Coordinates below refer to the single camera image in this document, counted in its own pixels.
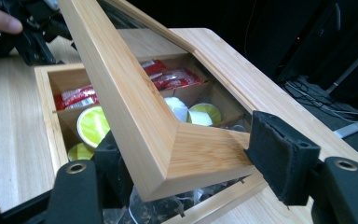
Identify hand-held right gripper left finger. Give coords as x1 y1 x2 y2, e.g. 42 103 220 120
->
93 130 145 209

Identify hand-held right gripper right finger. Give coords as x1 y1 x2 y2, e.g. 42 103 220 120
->
243 110 322 207

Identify wooden tea box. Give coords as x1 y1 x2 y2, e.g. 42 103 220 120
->
34 50 270 224

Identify wooden glass-window box lid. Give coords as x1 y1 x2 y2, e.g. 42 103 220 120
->
58 0 262 203

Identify pile of dark tea bags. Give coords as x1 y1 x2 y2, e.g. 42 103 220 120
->
102 176 246 224

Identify stack of red sachets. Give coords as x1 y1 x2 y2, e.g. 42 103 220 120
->
53 59 205 111

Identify bundle of floor cables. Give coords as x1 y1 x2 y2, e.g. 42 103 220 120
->
280 76 358 126

